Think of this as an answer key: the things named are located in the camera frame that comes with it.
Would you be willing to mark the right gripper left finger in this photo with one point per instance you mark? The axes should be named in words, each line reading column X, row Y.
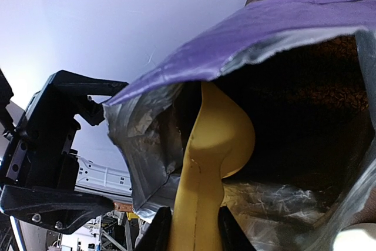
column 157, row 235

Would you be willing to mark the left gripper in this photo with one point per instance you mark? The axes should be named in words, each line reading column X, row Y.
column 40, row 143

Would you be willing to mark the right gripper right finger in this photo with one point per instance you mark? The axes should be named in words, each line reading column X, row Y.
column 231, row 234

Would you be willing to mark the yellow plastic scoop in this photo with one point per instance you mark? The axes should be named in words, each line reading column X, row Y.
column 220, row 144

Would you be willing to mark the purple pet food bag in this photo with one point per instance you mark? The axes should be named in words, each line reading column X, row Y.
column 304, row 73

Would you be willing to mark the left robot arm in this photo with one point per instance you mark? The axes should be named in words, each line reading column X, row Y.
column 80, row 175

